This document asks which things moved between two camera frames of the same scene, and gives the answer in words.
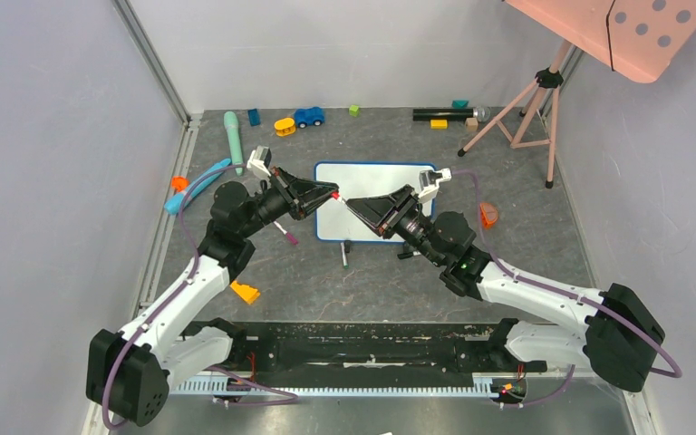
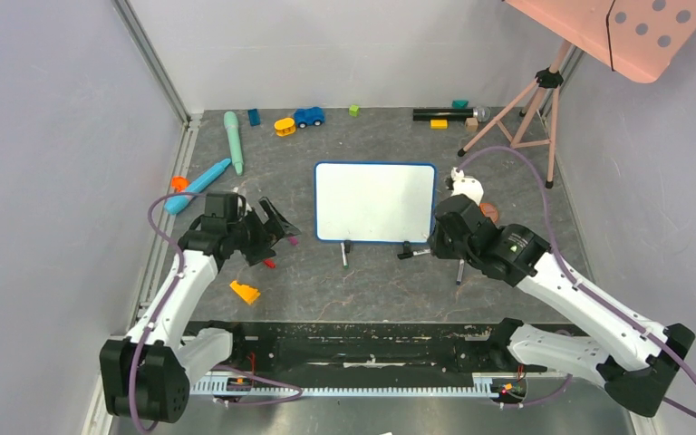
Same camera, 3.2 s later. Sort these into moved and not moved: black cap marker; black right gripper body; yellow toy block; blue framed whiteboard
Moved: black right gripper body
Not moved: black cap marker; yellow toy block; blue framed whiteboard
